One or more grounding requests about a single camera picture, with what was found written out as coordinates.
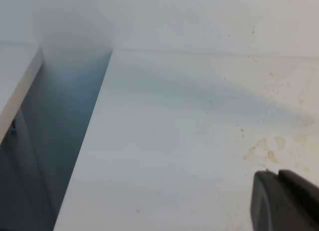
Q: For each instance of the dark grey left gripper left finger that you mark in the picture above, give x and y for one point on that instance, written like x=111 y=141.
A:
x=272 y=209

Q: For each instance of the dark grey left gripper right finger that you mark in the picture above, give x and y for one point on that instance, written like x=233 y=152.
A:
x=304 y=193

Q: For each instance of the white adjacent table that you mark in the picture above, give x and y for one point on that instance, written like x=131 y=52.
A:
x=19 y=65

